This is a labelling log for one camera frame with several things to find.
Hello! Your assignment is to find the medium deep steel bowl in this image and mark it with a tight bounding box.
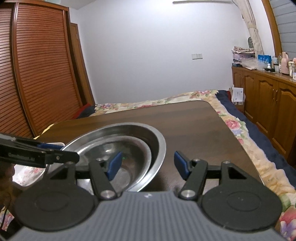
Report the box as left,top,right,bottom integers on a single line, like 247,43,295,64
76,136,152,193

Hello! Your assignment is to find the large steel bowl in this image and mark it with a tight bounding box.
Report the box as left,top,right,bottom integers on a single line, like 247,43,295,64
62,123,166,193

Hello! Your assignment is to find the left hand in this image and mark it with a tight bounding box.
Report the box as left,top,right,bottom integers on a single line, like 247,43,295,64
1,161,15,208

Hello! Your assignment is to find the wooden louvered wardrobe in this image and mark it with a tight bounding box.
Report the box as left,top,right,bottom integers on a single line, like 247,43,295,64
1,1,95,138

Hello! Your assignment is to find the white paper bag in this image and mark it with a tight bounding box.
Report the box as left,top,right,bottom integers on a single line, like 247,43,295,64
231,87,244,103

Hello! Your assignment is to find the wooden cabinet counter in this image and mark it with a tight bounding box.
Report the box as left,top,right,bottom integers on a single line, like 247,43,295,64
232,66,295,163

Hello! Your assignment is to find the stack of folded fabric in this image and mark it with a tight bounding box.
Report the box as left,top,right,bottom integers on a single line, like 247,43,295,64
232,46,255,65

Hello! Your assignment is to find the blue box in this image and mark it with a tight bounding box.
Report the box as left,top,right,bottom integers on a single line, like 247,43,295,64
257,55,272,65

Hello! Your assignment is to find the pink thermos jug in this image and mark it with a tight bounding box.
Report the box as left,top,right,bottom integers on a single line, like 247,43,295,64
281,52,290,75

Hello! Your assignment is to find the beige curtain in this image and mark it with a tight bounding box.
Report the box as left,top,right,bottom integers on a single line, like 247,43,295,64
232,0,263,55

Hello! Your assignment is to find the window roller blind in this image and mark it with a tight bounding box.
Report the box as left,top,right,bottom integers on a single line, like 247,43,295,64
269,0,296,59

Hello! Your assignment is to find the white wall switch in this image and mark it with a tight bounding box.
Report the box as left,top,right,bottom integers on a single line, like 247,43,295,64
192,54,203,60

